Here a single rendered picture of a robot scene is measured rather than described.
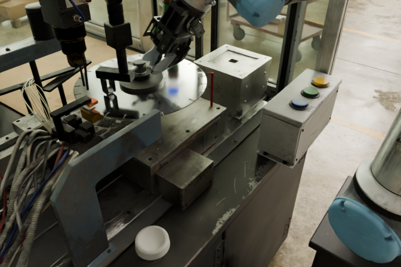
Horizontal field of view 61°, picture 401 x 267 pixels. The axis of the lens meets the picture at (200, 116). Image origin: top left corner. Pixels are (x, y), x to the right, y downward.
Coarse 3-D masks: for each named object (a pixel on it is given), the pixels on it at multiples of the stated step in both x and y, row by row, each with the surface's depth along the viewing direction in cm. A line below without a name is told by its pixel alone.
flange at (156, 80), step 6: (138, 78) 84; (144, 78) 84; (150, 78) 86; (156, 78) 86; (162, 78) 86; (120, 84) 84; (126, 84) 84; (132, 84) 83; (138, 84) 83; (144, 84) 83; (150, 84) 83; (156, 84) 84; (126, 90) 83; (132, 90) 82; (138, 90) 82; (144, 90) 82; (150, 90) 83
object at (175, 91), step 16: (112, 64) 95; (128, 64) 95; (176, 64) 95; (192, 64) 95; (80, 80) 87; (96, 80) 87; (176, 80) 87; (192, 80) 87; (80, 96) 81; (96, 96) 81; (112, 96) 81; (128, 96) 81; (144, 96) 81; (160, 96) 81; (176, 96) 81; (192, 96) 81; (96, 112) 75; (112, 112) 75; (128, 112) 75; (144, 112) 75
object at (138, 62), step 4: (128, 60) 85; (136, 60) 84; (140, 60) 84; (132, 64) 85; (136, 64) 83; (140, 64) 83; (144, 64) 83; (132, 68) 82; (136, 68) 83; (140, 68) 83; (144, 68) 84; (148, 68) 83; (152, 68) 82; (136, 72) 84; (140, 72) 84; (144, 72) 85
